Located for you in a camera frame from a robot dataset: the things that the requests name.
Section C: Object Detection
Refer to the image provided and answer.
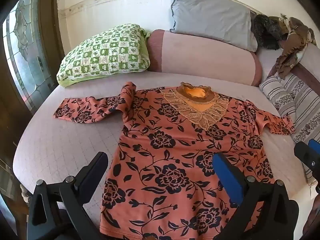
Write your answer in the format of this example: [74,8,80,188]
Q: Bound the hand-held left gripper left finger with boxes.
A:
[26,151,109,240]

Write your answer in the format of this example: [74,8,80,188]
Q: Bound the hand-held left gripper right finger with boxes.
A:
[212,152,300,240]

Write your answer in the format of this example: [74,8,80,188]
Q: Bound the dark fuzzy cloth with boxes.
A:
[251,14,288,50]

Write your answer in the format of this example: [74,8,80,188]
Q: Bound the grey-blue pillow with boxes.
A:
[169,0,258,53]

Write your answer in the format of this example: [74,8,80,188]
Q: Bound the bed with pale pink sheet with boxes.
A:
[14,47,320,240]

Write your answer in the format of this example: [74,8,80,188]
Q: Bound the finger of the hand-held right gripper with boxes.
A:
[294,139,320,180]

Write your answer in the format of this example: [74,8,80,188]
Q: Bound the orange floral blouse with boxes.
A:
[53,81,296,240]

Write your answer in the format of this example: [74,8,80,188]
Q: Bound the brown crumpled clothes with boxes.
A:
[271,14,317,79]

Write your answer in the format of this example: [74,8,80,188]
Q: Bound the striped pillow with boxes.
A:
[259,42,320,187]

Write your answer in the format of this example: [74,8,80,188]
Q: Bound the green checkered pillow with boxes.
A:
[56,24,152,88]

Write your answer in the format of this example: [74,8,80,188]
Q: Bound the pink bolster cushion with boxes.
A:
[146,29,263,87]

